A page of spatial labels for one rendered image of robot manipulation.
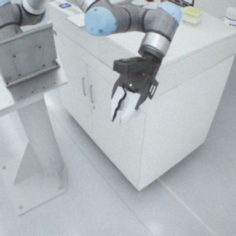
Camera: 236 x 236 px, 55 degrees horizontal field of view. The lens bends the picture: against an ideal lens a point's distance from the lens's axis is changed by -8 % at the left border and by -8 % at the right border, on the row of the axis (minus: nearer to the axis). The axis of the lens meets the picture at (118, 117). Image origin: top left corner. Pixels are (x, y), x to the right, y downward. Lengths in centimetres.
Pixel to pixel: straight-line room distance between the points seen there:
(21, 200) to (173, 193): 99
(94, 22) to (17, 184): 134
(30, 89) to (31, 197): 84
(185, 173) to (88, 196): 67
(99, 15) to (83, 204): 122
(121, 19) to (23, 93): 55
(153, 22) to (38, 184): 131
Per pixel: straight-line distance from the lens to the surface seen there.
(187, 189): 167
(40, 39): 104
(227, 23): 127
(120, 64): 56
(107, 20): 61
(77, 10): 134
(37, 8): 116
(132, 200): 158
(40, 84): 105
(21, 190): 171
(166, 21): 67
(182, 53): 94
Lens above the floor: 143
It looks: 46 degrees down
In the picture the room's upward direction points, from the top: straight up
